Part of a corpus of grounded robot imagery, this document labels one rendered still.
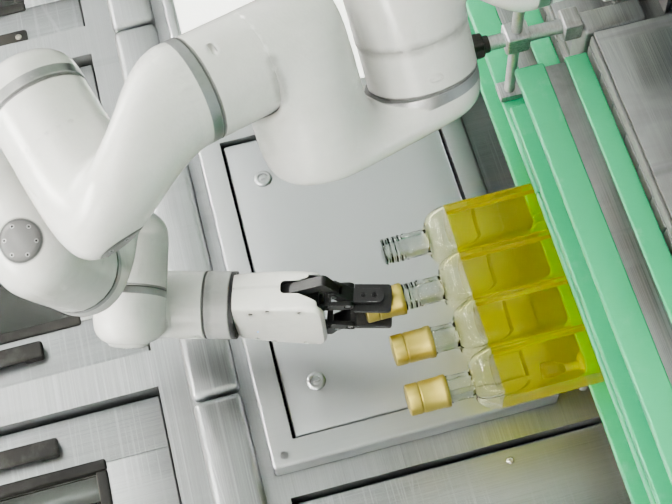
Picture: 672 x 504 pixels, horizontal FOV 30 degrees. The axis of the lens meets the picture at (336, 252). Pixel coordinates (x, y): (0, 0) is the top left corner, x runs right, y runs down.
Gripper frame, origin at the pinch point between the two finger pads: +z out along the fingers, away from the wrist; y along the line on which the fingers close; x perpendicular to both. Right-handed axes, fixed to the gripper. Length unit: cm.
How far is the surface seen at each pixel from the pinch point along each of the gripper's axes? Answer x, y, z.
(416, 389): -10.0, 1.5, 4.8
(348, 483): -15.6, -15.2, -3.0
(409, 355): -6.0, 0.9, 4.0
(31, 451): -12.5, -15.0, -40.4
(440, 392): -10.3, 1.4, 7.3
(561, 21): 26.2, 15.8, 19.8
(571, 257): 3.1, 6.3, 20.9
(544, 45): 31.4, 4.2, 19.3
